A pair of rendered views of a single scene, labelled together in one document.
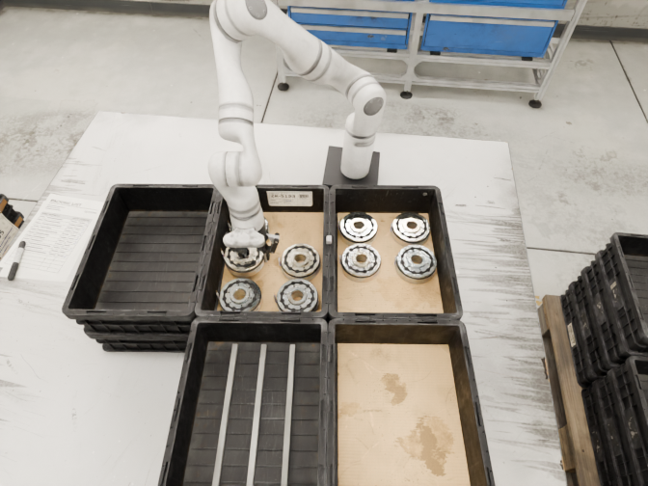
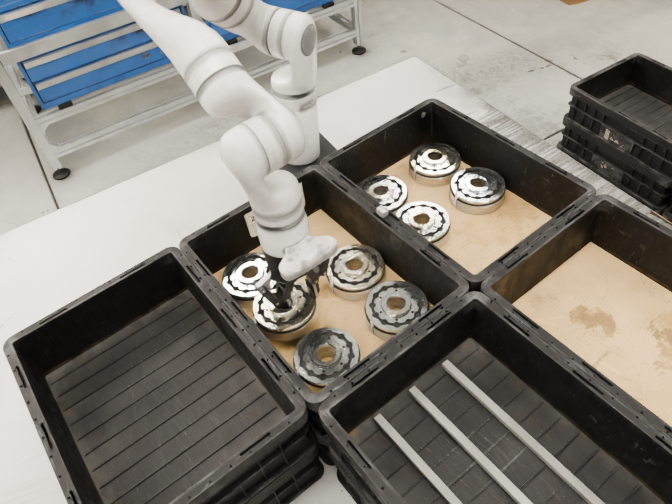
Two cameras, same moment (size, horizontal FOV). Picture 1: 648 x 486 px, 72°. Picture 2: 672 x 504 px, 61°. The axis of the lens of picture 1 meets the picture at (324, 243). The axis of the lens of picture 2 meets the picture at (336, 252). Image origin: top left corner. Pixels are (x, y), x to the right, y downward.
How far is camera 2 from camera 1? 0.49 m
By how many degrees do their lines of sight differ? 21
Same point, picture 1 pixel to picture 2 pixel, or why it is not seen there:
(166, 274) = (188, 411)
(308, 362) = (479, 367)
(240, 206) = (289, 202)
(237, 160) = (269, 121)
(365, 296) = (461, 256)
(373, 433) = (628, 380)
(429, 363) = (595, 270)
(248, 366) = (419, 429)
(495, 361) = not seen: hidden behind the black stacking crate
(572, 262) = not seen: hidden behind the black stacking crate
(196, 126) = (27, 236)
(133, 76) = not seen: outside the picture
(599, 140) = (442, 52)
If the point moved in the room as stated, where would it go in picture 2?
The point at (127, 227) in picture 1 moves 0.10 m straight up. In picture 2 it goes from (63, 397) to (31, 364)
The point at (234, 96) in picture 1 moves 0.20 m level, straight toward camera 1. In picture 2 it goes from (206, 40) to (338, 84)
